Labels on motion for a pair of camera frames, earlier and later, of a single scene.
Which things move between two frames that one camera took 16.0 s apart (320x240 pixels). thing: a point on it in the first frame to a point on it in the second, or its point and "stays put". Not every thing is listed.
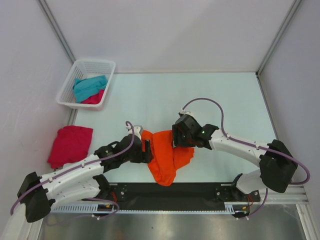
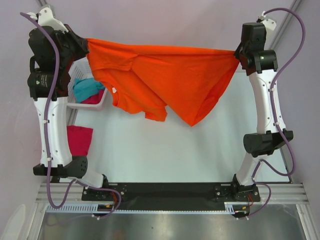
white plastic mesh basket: [81, 69] stays put
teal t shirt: [85, 88] stays put
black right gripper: [177, 141] to [237, 52]
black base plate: [181, 193] stays put
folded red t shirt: [71, 144] stays put
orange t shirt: [166, 159] to [189, 81]
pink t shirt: [95, 99] stays put
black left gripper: [145, 157] to [80, 42]
